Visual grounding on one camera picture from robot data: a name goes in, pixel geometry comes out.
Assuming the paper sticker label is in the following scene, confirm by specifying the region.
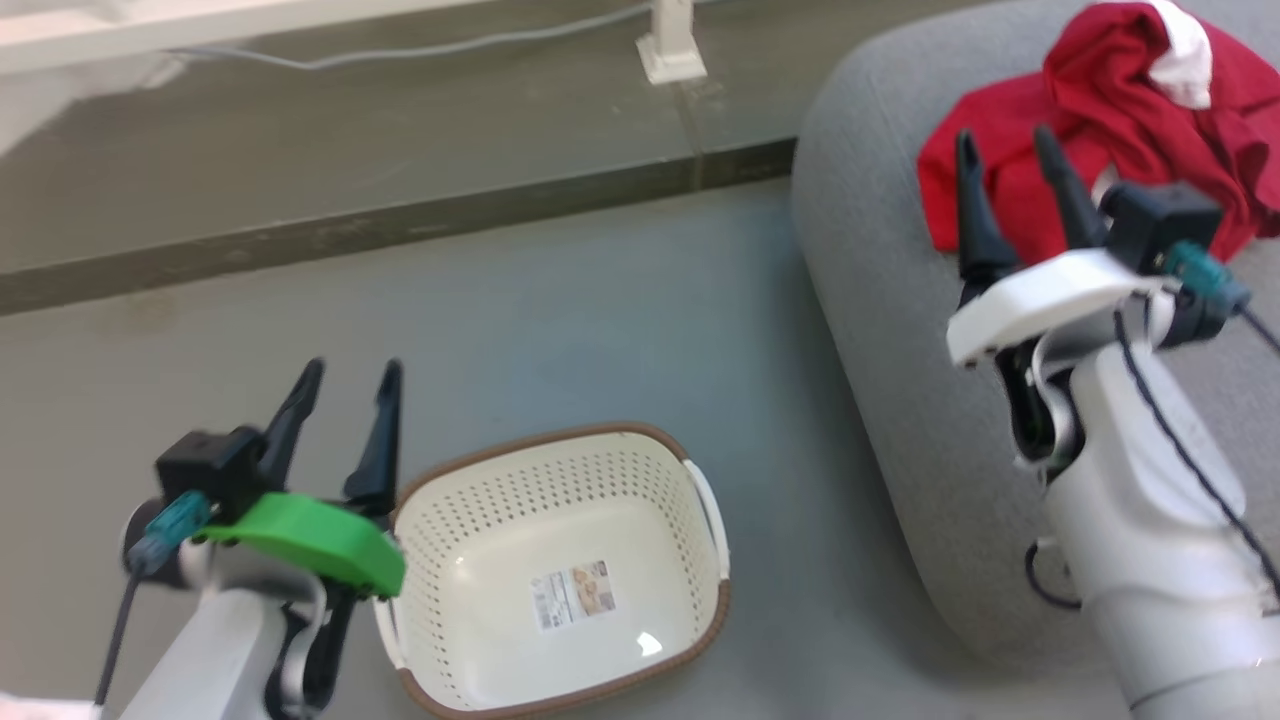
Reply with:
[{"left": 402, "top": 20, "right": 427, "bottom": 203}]
[{"left": 529, "top": 560, "right": 617, "bottom": 634}]

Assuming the grey fabric sofa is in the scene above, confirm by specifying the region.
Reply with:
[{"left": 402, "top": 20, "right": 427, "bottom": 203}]
[{"left": 790, "top": 0, "right": 1280, "bottom": 686}]

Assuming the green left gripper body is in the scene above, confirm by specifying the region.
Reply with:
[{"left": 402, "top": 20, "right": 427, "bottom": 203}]
[{"left": 198, "top": 490, "right": 408, "bottom": 719}]

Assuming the cream perforated basket brown rim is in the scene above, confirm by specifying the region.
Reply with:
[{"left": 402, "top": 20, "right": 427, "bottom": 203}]
[{"left": 373, "top": 420, "right": 733, "bottom": 720}]

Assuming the black cable with teal plug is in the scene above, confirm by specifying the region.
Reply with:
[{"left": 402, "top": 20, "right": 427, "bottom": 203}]
[
  {"left": 1163, "top": 240, "right": 1280, "bottom": 353},
  {"left": 93, "top": 490, "right": 217, "bottom": 709}
]

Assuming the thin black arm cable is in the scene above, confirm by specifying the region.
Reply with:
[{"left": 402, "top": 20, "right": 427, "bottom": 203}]
[{"left": 1113, "top": 308, "right": 1280, "bottom": 601}]

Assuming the red garment with white label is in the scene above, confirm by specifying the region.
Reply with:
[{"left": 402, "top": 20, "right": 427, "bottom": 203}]
[{"left": 915, "top": 0, "right": 1280, "bottom": 269}]

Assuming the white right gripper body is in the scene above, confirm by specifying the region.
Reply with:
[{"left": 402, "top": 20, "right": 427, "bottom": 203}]
[{"left": 945, "top": 248, "right": 1179, "bottom": 473}]

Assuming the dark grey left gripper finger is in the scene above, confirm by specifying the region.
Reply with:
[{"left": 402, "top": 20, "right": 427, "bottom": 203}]
[
  {"left": 260, "top": 358, "right": 327, "bottom": 493},
  {"left": 343, "top": 360, "right": 405, "bottom": 518}
]

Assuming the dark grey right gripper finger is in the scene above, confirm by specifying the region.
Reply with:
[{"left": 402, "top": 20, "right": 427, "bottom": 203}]
[
  {"left": 955, "top": 128, "right": 1021, "bottom": 285},
  {"left": 1033, "top": 125, "right": 1111, "bottom": 258}
]

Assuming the thin pale floor cable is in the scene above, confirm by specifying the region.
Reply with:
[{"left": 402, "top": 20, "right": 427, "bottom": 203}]
[{"left": 160, "top": 3, "right": 658, "bottom": 73}]

